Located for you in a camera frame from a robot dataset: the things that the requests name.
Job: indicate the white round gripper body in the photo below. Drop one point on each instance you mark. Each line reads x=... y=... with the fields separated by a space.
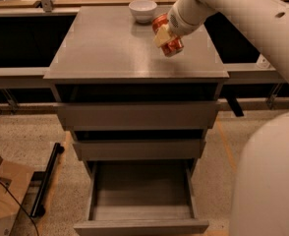
x=178 y=24

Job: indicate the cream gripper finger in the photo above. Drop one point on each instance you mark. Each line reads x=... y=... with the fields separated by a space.
x=163 y=35

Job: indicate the red coke can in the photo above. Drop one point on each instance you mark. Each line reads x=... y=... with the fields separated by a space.
x=174 y=46

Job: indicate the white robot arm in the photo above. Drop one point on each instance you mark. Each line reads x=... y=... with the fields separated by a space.
x=260 y=198

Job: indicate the grey drawer cabinet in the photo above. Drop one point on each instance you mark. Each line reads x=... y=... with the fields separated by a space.
x=107 y=57

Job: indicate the grey top drawer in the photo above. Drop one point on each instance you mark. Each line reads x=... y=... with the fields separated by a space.
x=184 y=115

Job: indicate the grey middle drawer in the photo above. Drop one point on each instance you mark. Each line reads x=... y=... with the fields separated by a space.
x=139 y=150

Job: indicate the grey open bottom drawer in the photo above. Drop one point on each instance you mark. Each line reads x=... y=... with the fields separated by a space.
x=141 y=198

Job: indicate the white ceramic bowl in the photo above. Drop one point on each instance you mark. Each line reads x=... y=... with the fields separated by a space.
x=143 y=11

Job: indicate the clear sanitizer pump bottle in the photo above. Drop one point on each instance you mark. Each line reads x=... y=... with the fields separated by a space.
x=262 y=62

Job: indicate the black metal floor bar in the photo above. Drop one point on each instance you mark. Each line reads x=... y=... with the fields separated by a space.
x=43 y=178

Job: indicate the brown cardboard box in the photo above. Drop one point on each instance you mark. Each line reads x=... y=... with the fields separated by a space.
x=14 y=183

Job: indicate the grey metal shelf rail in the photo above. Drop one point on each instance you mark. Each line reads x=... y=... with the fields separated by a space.
x=239 y=74

